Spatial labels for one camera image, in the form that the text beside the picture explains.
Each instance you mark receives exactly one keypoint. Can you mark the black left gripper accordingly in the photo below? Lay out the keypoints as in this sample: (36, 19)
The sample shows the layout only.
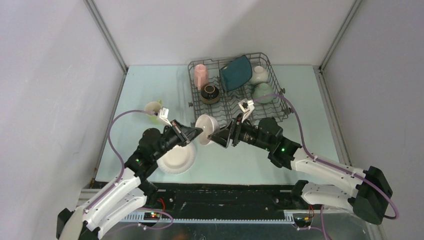
(186, 134)

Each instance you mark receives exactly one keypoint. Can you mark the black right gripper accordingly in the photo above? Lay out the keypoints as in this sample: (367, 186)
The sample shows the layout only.
(231, 132)

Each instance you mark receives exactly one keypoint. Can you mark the pale pink bowl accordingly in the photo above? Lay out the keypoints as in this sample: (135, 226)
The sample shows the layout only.
(209, 125)

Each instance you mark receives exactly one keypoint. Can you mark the white scalloped plate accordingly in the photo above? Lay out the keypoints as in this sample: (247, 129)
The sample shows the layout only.
(178, 160)

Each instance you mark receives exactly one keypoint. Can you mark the light green ceramic mug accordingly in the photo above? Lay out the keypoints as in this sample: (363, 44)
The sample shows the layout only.
(153, 106)

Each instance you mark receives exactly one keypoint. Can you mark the brown glazed bowl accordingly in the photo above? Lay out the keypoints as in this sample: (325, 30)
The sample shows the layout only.
(210, 94)

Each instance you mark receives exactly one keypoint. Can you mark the light green bowl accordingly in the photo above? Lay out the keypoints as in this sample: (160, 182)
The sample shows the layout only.
(263, 94)

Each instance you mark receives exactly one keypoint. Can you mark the pink ceramic mug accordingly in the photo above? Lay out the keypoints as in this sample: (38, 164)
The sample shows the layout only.
(201, 76)

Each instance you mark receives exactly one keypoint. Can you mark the dark teal square plate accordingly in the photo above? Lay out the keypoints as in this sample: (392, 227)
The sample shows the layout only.
(236, 73)

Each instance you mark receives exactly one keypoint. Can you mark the small white ribbed bowl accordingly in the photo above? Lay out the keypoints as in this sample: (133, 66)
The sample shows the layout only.
(259, 75)

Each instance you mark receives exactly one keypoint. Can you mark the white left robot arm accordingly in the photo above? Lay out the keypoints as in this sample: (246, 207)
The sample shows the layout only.
(129, 190)

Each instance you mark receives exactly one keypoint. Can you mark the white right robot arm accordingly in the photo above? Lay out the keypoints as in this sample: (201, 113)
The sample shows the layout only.
(364, 192)

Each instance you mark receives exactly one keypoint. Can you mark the left electronics board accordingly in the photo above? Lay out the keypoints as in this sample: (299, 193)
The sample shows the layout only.
(150, 216)

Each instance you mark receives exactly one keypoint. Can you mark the electronics board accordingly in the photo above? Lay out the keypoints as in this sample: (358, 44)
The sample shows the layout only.
(301, 220)
(150, 216)

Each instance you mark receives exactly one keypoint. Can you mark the right electronics board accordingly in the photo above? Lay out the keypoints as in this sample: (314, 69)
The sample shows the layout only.
(301, 220)

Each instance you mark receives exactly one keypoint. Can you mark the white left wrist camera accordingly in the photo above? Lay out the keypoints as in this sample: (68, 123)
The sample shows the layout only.
(162, 116)

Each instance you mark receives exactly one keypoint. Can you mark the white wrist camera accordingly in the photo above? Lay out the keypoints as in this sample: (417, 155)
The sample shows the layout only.
(162, 116)
(247, 107)

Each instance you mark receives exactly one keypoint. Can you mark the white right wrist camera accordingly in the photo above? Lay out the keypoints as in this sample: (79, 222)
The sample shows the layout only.
(247, 107)

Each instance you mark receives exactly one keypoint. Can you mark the grey wire dish rack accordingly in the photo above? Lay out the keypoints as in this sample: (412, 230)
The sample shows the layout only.
(227, 105)

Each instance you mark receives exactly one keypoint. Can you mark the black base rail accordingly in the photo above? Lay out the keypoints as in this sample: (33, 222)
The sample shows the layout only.
(226, 202)

